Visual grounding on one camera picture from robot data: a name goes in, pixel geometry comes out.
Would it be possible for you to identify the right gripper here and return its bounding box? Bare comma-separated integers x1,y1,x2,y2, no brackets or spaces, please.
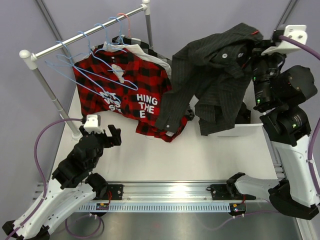
242,38,290,110

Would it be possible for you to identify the dark pinstriped shirt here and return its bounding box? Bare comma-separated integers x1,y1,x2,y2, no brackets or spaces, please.
155,23,263,136

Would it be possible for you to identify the blue hanger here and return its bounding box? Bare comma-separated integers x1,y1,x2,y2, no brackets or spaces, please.
56,30,139,92
94,23,127,53
44,40,104,97
108,13,131,46

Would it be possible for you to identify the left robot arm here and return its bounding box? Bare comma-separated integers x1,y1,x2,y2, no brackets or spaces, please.
2,125,122,240

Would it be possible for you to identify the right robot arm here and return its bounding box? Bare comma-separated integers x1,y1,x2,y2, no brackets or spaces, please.
226,37,320,220

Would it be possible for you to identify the red black plaid shirt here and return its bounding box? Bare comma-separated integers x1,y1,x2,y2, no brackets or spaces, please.
75,48,194,143

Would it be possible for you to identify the white shirt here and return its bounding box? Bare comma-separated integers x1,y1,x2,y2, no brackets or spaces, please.
102,42,172,79

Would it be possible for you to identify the grey black checked shirt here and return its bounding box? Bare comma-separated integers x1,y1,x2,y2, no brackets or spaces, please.
121,35,172,64

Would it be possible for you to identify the pink hanger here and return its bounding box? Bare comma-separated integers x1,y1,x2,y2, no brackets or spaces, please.
117,12,131,38

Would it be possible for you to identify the white plastic basket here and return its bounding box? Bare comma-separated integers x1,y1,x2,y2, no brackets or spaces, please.
213,123,263,137

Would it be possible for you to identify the metal clothes rack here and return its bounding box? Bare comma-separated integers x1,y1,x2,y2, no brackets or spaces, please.
18,0,155,140

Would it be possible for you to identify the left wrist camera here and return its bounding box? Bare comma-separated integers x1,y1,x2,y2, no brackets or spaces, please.
83,114,105,134

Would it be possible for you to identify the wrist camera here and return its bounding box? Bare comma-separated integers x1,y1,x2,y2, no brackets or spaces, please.
83,114,105,134
261,24,308,56

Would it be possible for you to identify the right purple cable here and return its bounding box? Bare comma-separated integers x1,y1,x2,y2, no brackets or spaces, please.
278,34,320,196

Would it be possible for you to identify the purple cable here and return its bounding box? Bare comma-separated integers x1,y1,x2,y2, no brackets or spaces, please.
4,117,86,240
278,34,320,196

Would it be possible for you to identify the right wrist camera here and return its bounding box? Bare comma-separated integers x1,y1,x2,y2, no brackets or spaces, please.
261,24,308,56

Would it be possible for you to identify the perforated cable duct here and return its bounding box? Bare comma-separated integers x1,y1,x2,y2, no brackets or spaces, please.
77,202,231,213

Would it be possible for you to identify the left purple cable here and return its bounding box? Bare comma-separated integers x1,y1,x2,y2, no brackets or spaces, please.
4,117,86,240

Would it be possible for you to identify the aluminium rail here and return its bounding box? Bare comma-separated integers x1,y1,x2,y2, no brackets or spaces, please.
32,181,278,204

